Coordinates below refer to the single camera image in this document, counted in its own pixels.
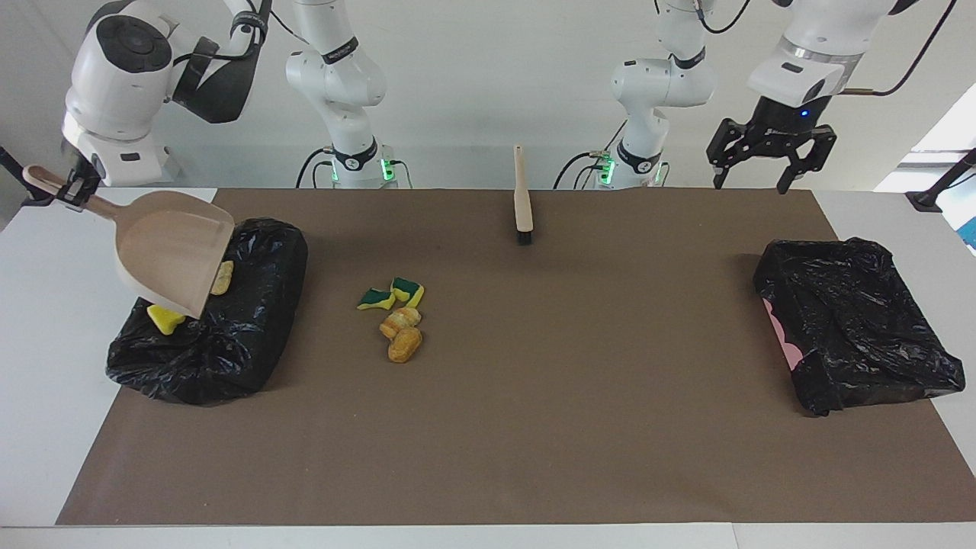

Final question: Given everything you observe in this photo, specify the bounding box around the yellow sponge piece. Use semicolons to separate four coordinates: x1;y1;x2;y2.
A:
146;303;186;336

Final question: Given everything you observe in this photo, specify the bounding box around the brown table mat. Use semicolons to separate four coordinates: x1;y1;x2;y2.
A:
55;188;976;525

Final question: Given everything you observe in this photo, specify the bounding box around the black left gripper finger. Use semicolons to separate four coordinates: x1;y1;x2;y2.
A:
776;128;837;194
706;120;752;189

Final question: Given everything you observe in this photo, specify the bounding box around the black base cable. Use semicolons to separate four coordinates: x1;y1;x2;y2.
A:
553;149;611;190
296;147;336;189

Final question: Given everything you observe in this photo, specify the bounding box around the striped croissant piece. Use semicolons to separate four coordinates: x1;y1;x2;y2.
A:
380;307;422;340

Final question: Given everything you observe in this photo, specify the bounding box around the beige plastic dustpan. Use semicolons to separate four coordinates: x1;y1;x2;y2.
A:
22;165;236;320

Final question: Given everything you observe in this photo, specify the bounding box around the brown bread roll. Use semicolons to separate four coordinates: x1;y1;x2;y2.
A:
387;326;423;364

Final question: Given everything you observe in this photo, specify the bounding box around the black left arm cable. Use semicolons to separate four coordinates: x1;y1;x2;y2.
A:
698;0;960;98

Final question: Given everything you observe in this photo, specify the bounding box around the black camera stand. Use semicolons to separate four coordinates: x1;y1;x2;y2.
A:
906;148;976;213
0;145;63;207

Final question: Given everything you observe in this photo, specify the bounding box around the beige hand brush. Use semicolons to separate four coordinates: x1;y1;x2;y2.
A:
513;145;535;246

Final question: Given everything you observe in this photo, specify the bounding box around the pink bin with black bag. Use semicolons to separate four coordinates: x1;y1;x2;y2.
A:
753;237;966;416

